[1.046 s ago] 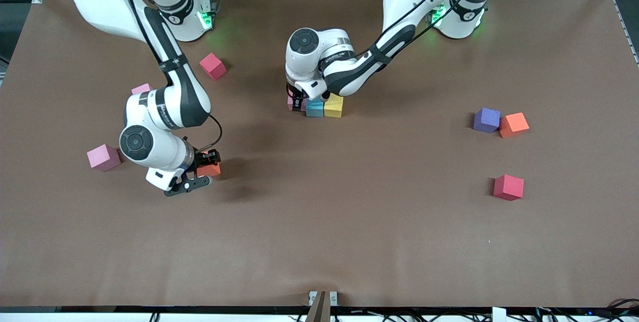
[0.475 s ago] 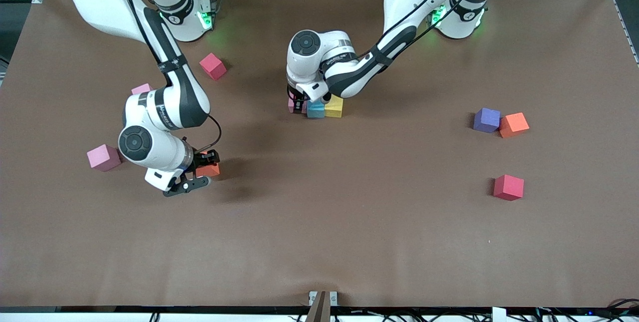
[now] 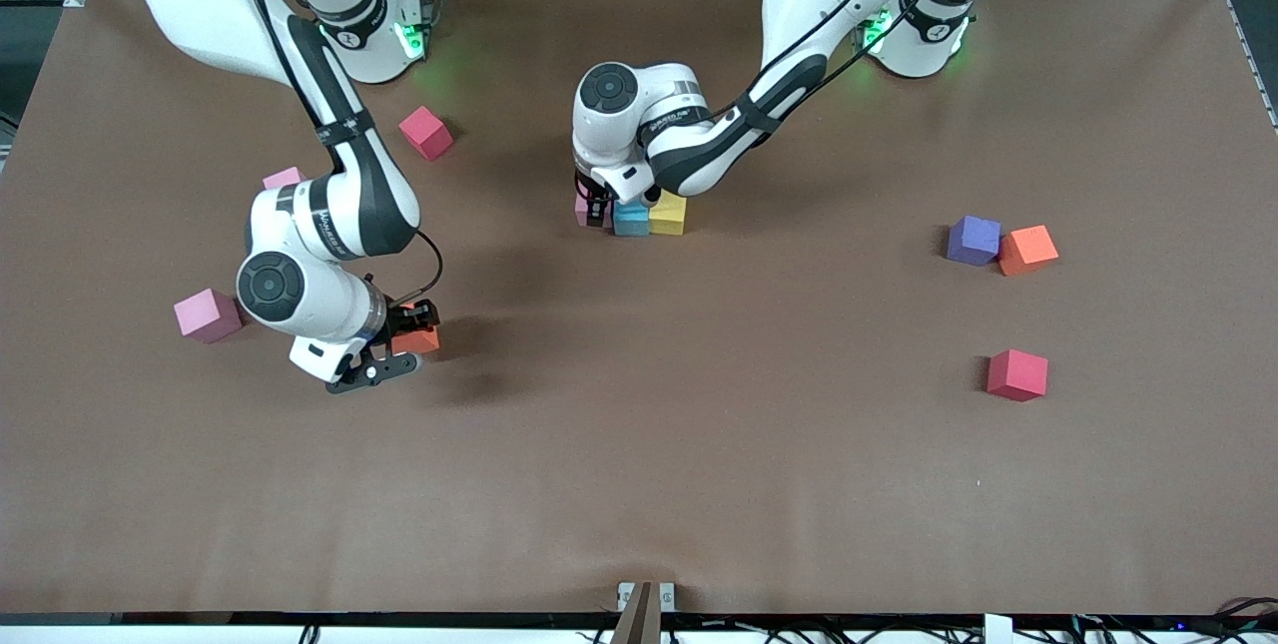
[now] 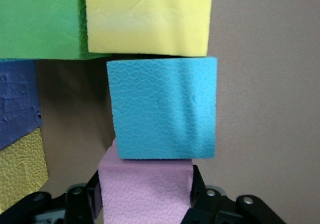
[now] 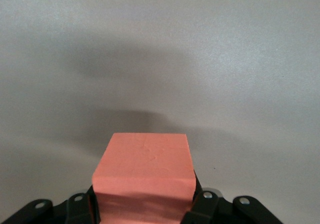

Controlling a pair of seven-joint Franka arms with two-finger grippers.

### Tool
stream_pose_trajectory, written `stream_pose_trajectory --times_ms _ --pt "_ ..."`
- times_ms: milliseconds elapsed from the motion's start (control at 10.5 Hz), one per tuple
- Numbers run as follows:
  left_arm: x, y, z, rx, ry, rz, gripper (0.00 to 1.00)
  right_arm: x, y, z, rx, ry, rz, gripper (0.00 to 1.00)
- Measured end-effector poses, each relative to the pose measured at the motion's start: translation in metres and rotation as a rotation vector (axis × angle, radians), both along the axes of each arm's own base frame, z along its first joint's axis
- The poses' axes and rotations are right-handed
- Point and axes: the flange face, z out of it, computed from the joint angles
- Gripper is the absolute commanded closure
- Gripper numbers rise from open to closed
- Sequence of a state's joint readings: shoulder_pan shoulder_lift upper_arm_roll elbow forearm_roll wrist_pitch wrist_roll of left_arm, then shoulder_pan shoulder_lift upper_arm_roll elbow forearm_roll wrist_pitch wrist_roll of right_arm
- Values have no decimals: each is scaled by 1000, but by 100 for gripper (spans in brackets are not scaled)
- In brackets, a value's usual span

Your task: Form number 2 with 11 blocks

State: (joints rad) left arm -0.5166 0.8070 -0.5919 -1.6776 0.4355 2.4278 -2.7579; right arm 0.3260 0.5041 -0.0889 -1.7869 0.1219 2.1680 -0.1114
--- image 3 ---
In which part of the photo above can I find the orange foam cube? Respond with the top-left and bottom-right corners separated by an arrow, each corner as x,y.
389,303 -> 441,356
997,225 -> 1060,278

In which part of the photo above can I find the yellow foam cube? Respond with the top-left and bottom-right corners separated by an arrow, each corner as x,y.
647,190 -> 689,237

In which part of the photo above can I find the red foam cube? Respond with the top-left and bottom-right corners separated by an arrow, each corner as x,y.
398,105 -> 455,162
986,348 -> 1050,403

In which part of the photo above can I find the brown table mat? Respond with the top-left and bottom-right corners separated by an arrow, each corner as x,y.
0,0 -> 1278,617

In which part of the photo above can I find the purple foam cube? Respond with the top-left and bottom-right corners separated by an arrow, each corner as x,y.
946,216 -> 1002,268

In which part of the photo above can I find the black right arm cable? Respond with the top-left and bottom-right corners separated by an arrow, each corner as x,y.
225,0 -> 445,311

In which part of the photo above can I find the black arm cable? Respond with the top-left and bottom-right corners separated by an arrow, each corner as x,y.
699,0 -> 950,121
225,0 -> 445,311

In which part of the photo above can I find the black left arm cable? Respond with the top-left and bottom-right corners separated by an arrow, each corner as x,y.
699,0 -> 950,121

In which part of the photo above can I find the small metal bracket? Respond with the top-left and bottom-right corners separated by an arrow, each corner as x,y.
617,581 -> 676,613

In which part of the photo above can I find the black cable bundle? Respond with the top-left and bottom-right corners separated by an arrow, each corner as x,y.
579,614 -> 1278,644

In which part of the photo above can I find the aluminium table edge rail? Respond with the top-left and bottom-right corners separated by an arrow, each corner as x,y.
1223,0 -> 1278,136

